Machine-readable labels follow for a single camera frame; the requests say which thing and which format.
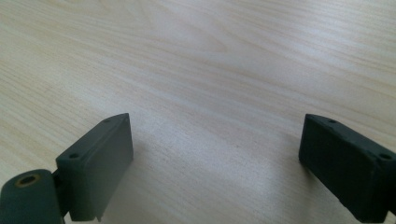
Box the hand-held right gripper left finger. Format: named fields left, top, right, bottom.
left=55, top=112, right=134, bottom=223

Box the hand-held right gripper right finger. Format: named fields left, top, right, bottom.
left=298, top=113, right=396, bottom=224

